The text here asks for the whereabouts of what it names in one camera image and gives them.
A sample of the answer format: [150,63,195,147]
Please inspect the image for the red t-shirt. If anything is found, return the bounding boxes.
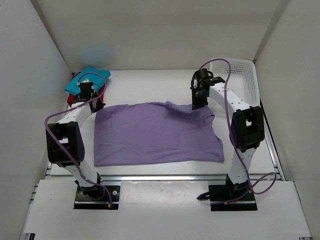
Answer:
[67,71,106,107]

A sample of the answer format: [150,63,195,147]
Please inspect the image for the teal t-shirt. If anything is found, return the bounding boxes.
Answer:
[64,66,111,96]

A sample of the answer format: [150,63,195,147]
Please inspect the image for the lavender t-shirt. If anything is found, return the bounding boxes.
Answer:
[93,101,225,167]

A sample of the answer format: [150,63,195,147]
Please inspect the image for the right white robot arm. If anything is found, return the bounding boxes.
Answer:
[190,68,265,205]

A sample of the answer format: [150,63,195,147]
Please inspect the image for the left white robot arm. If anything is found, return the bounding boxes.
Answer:
[45,79,107,201]

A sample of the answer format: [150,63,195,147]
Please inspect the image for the white plastic basket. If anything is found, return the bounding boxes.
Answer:
[209,58,260,106]

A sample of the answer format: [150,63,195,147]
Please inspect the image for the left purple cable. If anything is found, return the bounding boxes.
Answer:
[44,72,115,208]

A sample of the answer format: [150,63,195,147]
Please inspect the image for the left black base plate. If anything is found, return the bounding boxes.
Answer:
[73,180,121,210]

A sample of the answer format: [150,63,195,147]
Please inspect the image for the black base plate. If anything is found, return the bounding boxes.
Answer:
[73,180,121,210]
[208,185,258,212]

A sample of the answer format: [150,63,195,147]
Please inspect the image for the aluminium front rail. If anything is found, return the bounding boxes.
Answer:
[101,174,226,181]

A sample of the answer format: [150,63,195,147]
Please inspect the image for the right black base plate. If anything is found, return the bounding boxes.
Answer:
[208,185,258,212]

